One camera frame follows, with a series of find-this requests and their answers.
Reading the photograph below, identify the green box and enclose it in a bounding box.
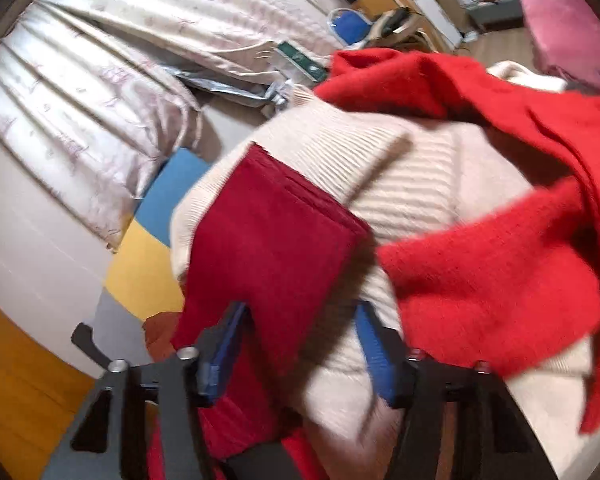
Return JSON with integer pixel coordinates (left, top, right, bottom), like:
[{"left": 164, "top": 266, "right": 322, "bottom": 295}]
[{"left": 277, "top": 42, "right": 328, "bottom": 81}]

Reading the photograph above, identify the silver plastic bag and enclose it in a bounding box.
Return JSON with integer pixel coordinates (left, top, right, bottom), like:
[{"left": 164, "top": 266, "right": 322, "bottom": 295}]
[{"left": 172, "top": 65, "right": 296, "bottom": 108}]

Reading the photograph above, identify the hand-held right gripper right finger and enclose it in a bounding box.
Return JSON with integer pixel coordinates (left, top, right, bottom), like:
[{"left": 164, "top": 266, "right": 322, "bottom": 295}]
[{"left": 355, "top": 301, "right": 561, "bottom": 480}]

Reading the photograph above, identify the beige patterned bed quilt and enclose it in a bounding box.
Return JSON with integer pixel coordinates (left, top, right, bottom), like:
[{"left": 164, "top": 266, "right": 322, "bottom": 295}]
[{"left": 0, "top": 0, "right": 351, "bottom": 253}]

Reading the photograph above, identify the colourful foam floor mat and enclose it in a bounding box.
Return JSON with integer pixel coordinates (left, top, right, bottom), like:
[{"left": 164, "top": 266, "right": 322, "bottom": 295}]
[{"left": 0, "top": 147, "right": 216, "bottom": 480}]

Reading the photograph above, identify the dark red garment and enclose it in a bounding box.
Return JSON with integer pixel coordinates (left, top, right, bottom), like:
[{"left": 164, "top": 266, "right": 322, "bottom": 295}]
[{"left": 147, "top": 142, "right": 376, "bottom": 480}]

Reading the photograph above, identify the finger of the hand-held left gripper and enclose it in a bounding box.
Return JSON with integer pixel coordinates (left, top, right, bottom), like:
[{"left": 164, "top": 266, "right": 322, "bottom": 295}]
[{"left": 71, "top": 322, "right": 113, "bottom": 368}]

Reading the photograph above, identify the bright red sweater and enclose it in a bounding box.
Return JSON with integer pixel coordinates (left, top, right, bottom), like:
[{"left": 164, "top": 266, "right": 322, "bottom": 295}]
[{"left": 312, "top": 47, "right": 600, "bottom": 436}]

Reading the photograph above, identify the cream knit sweater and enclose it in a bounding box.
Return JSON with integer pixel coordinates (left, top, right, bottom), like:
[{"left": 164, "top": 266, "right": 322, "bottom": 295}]
[{"left": 170, "top": 60, "right": 600, "bottom": 480}]

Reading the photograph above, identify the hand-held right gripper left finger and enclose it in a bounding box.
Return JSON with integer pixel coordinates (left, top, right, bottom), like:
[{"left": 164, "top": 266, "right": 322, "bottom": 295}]
[{"left": 42, "top": 301, "right": 251, "bottom": 480}]

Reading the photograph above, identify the blue chair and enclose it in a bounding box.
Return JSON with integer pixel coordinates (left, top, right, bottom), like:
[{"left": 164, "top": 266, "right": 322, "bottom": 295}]
[{"left": 330, "top": 7, "right": 373, "bottom": 48}]

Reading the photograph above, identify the pink mattress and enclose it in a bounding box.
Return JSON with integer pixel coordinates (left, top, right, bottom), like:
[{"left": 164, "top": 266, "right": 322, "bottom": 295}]
[{"left": 507, "top": 0, "right": 600, "bottom": 93}]

